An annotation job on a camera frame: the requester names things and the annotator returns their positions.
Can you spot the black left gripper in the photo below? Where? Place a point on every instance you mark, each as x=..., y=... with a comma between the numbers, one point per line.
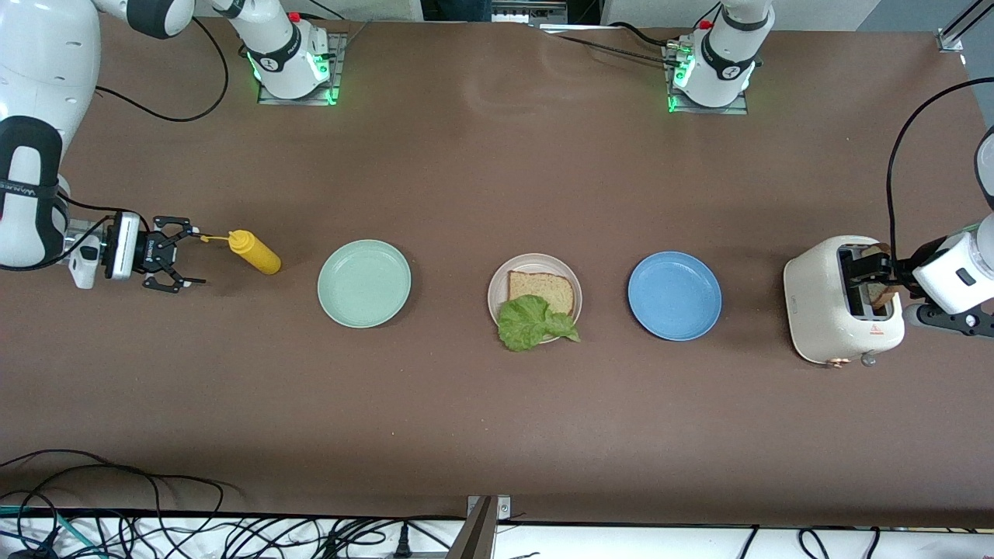
x=903, y=270

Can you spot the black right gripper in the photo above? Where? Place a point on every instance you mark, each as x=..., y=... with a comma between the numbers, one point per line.
x=148, y=254

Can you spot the brown bread slice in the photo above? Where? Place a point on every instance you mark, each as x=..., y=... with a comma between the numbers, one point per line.
x=543, y=287
x=880, y=295

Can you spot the green lettuce leaf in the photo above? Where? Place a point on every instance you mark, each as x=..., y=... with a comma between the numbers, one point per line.
x=532, y=326

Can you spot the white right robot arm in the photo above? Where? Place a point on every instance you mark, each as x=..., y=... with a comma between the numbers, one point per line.
x=39, y=70

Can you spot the mint green plate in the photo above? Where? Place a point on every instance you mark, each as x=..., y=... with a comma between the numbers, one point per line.
x=365, y=283

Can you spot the blue plate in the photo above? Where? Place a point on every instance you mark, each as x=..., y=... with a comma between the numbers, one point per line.
x=674, y=295

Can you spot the beige plate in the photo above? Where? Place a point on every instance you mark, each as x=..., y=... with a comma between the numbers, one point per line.
x=497, y=287

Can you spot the white toaster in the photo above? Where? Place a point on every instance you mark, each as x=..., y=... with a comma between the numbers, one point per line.
x=815, y=310

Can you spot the yellow mustard squeeze bottle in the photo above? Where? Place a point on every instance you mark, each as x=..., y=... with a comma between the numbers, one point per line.
x=260, y=256

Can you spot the black power plug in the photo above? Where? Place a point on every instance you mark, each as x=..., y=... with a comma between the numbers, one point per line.
x=403, y=542

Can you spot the white connector box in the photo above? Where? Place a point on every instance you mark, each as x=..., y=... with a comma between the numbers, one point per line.
x=528, y=12

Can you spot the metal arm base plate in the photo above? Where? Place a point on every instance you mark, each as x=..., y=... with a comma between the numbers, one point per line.
x=338, y=54
x=710, y=111

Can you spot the aluminium frame profile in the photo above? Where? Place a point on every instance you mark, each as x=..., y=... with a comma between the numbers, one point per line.
x=951, y=39

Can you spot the metal table bracket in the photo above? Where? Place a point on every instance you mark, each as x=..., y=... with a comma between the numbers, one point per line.
x=477, y=536

